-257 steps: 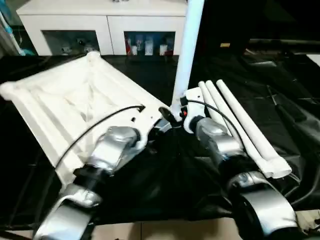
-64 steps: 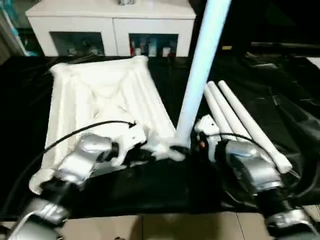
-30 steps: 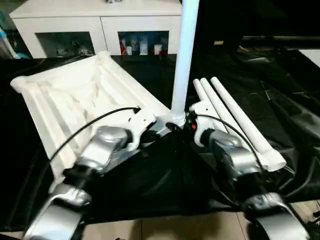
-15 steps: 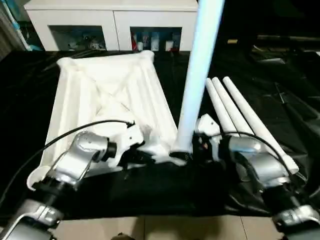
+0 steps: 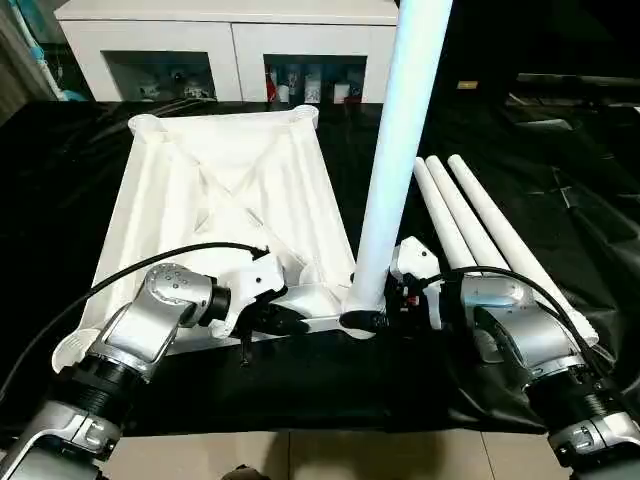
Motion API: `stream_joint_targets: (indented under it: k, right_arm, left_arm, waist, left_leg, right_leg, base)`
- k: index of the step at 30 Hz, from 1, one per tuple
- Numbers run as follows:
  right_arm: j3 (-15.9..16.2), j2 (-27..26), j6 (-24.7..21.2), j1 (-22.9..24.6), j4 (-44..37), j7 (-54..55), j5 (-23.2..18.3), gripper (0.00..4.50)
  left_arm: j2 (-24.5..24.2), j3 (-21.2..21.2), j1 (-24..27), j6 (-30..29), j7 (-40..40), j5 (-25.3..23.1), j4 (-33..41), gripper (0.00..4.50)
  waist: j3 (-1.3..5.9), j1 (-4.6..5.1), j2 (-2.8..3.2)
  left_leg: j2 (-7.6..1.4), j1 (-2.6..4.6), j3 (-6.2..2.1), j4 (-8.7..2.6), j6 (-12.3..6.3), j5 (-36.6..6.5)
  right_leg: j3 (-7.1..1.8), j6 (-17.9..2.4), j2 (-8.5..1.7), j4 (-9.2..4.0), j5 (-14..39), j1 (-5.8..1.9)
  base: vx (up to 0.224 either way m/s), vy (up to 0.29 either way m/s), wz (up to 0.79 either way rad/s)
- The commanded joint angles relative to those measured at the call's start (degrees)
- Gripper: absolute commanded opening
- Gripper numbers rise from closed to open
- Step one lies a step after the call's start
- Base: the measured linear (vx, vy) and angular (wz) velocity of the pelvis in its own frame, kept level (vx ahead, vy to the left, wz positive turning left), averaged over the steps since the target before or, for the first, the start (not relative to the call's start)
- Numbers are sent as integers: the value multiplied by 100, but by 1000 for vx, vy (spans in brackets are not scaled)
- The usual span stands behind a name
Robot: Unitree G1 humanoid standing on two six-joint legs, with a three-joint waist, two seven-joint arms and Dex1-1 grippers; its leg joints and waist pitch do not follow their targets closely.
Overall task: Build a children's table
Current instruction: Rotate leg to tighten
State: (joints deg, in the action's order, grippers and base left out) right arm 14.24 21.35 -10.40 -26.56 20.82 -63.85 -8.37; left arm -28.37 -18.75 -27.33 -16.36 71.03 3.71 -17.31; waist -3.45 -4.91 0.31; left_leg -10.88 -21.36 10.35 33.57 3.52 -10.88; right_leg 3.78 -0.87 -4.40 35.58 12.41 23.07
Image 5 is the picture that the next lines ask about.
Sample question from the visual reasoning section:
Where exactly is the white plastic table leg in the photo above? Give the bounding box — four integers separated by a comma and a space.
413, 158, 464, 274
424, 155, 509, 274
447, 154, 599, 346
342, 0, 454, 326

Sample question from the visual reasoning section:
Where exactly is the black work mat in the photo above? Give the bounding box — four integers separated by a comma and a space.
0, 99, 640, 436

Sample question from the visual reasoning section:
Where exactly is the white glass door cabinet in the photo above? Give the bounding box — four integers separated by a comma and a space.
55, 0, 399, 105

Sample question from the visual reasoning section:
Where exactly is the long black rod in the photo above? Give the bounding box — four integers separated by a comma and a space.
517, 73, 640, 94

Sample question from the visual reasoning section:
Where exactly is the teal and white pole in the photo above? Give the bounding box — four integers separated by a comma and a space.
14, 0, 89, 103

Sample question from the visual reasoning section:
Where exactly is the grey curtain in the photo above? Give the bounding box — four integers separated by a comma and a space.
0, 0, 54, 119

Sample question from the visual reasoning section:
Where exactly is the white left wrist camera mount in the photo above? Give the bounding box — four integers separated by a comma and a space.
212, 252, 289, 339

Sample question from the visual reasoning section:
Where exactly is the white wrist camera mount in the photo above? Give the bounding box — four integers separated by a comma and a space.
389, 237, 444, 331
212, 252, 289, 339

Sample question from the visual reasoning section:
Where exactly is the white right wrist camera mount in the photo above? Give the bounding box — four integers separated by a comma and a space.
389, 237, 444, 331

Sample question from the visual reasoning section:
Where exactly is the black left wrist camera cable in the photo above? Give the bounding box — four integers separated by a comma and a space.
0, 242, 271, 401

